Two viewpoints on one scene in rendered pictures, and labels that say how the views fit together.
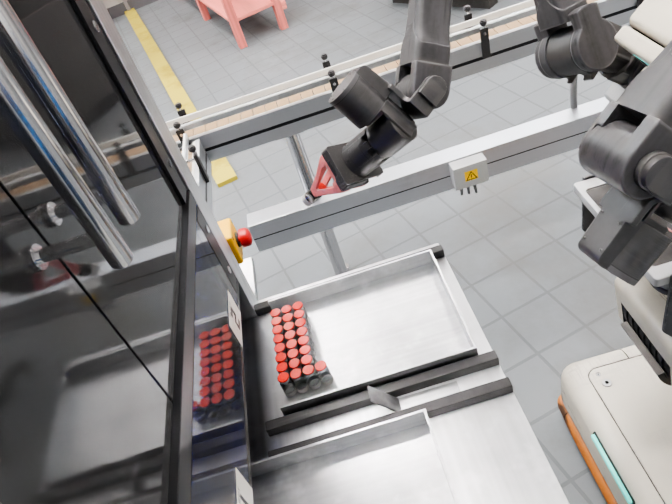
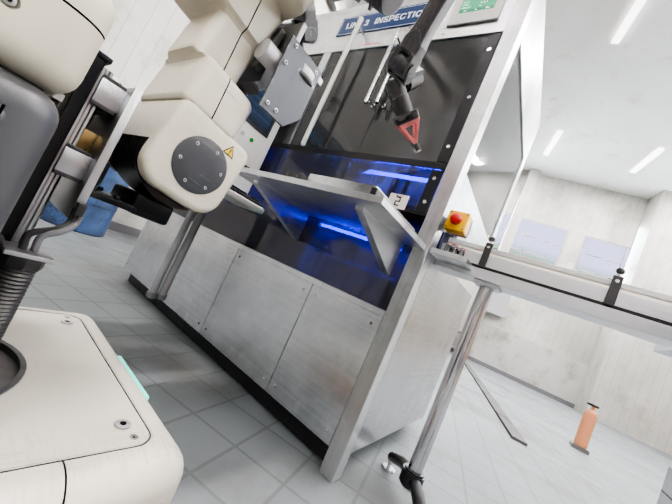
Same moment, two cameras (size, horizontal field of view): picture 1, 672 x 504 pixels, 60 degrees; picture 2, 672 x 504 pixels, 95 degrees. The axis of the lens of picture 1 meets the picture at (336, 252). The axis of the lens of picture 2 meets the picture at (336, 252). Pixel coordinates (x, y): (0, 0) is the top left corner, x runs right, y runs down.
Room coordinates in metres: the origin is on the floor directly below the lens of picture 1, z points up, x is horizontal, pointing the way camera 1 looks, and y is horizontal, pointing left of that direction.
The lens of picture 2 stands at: (1.27, -0.89, 0.64)
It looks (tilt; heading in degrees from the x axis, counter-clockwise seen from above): 5 degrees up; 123
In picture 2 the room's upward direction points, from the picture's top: 24 degrees clockwise
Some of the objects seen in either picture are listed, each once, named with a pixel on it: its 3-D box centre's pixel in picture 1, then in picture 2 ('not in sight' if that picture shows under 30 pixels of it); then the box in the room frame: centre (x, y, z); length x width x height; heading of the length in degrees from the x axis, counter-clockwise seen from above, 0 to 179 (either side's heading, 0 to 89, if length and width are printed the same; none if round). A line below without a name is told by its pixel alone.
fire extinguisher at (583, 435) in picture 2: not in sight; (586, 426); (2.18, 3.85, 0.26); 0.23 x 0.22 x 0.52; 44
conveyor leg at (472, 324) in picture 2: not in sight; (449, 383); (1.13, 0.35, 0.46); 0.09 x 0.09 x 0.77; 87
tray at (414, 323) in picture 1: (364, 327); (363, 207); (0.72, 0.00, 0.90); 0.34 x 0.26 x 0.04; 87
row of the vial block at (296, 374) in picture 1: (294, 346); not in sight; (0.73, 0.13, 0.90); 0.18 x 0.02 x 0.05; 177
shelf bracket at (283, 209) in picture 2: not in sight; (277, 212); (0.30, 0.05, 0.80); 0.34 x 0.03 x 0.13; 87
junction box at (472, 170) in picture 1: (468, 171); not in sight; (1.59, -0.52, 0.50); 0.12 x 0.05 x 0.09; 87
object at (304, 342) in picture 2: not in sight; (280, 286); (-0.08, 0.74, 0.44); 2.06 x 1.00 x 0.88; 177
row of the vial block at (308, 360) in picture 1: (306, 343); not in sight; (0.73, 0.11, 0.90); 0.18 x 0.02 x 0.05; 177
